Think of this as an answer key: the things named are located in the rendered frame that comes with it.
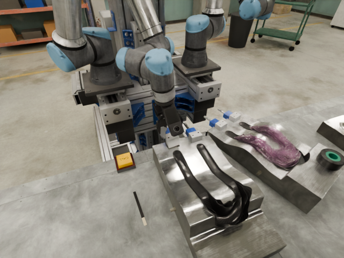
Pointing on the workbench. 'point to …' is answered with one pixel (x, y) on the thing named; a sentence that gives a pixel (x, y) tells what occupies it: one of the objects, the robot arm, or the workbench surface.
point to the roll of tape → (330, 159)
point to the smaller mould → (333, 131)
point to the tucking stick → (140, 209)
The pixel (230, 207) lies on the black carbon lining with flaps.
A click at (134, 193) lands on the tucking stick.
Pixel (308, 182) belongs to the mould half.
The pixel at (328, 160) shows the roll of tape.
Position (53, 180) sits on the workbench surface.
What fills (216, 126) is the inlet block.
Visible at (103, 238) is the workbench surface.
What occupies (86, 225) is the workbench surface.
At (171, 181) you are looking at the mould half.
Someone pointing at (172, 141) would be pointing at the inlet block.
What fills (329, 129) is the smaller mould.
